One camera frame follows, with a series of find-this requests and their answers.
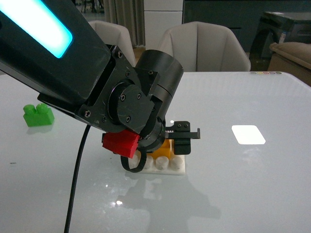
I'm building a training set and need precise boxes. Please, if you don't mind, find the left grey armchair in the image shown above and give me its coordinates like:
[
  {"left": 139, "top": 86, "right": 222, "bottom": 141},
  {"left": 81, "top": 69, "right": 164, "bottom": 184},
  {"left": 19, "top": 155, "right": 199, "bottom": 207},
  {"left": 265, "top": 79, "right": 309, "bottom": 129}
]
[{"left": 89, "top": 20, "right": 136, "bottom": 67}]

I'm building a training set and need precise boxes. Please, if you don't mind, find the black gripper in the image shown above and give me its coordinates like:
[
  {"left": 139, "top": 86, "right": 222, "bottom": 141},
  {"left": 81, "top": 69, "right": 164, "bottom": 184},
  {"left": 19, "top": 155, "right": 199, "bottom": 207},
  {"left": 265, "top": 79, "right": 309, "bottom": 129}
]
[{"left": 138, "top": 121, "right": 201, "bottom": 155}]

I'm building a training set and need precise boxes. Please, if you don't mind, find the green toy block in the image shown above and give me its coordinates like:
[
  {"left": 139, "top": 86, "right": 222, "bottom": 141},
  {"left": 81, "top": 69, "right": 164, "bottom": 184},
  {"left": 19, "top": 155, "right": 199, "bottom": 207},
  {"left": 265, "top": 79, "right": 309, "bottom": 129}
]
[{"left": 23, "top": 103, "right": 54, "bottom": 127}]

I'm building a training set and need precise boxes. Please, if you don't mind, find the white drawer cabinet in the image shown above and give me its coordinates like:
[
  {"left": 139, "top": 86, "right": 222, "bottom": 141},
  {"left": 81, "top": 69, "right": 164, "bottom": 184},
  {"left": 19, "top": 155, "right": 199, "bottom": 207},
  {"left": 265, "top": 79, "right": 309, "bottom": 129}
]
[{"left": 143, "top": 0, "right": 184, "bottom": 50}]

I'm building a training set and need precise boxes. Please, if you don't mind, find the dark counter cabinet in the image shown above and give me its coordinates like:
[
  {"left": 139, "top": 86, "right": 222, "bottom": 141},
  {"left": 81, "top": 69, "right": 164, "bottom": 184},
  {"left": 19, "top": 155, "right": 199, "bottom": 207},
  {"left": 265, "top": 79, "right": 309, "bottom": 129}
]
[{"left": 182, "top": 0, "right": 311, "bottom": 52}]

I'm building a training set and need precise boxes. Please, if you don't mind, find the beige cushion seat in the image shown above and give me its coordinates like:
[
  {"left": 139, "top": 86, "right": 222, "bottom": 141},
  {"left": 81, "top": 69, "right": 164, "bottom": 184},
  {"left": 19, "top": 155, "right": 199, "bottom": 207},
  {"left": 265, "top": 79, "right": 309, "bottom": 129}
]
[{"left": 268, "top": 42, "right": 311, "bottom": 85}]

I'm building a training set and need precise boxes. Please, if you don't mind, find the white studded base plate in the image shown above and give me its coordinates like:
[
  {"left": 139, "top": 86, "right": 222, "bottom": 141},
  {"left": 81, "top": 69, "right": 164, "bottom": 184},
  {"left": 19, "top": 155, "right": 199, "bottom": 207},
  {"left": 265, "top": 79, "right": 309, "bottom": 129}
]
[{"left": 121, "top": 150, "right": 186, "bottom": 175}]

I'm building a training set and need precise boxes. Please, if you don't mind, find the black cable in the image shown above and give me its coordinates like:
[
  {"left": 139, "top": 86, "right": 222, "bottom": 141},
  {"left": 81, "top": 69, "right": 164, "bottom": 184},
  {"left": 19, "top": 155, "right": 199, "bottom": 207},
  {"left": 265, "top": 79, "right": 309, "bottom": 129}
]
[{"left": 63, "top": 125, "right": 148, "bottom": 233}]

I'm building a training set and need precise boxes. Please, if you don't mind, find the right grey armchair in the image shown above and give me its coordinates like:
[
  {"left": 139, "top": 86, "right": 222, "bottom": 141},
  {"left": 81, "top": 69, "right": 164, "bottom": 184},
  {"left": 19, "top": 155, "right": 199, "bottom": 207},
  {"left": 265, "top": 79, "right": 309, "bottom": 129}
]
[{"left": 158, "top": 21, "right": 251, "bottom": 72}]

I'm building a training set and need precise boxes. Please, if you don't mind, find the yellow toy block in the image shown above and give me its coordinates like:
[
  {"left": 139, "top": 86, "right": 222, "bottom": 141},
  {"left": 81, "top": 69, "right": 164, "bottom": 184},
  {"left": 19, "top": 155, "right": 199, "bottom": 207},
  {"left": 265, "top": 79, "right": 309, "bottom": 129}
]
[{"left": 147, "top": 139, "right": 174, "bottom": 160}]

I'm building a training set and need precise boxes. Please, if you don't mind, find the grey armchair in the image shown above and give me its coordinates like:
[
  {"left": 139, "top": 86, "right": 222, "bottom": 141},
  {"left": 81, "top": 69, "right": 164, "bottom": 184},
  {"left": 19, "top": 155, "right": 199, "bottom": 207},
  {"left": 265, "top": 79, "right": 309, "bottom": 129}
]
[
  {"left": 158, "top": 21, "right": 251, "bottom": 72},
  {"left": 89, "top": 20, "right": 136, "bottom": 67}
]

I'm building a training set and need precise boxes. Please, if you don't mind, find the grey curtain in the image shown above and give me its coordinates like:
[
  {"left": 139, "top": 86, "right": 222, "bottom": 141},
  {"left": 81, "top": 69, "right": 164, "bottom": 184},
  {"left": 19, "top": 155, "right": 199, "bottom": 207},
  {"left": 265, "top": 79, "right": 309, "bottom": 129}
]
[{"left": 104, "top": 0, "right": 145, "bottom": 48}]

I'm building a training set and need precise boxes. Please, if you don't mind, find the colour dot sticker strip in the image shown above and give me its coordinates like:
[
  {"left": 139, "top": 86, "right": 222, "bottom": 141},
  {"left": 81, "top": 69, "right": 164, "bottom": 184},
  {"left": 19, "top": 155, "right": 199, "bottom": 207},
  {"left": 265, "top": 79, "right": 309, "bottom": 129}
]
[{"left": 250, "top": 71, "right": 282, "bottom": 75}]

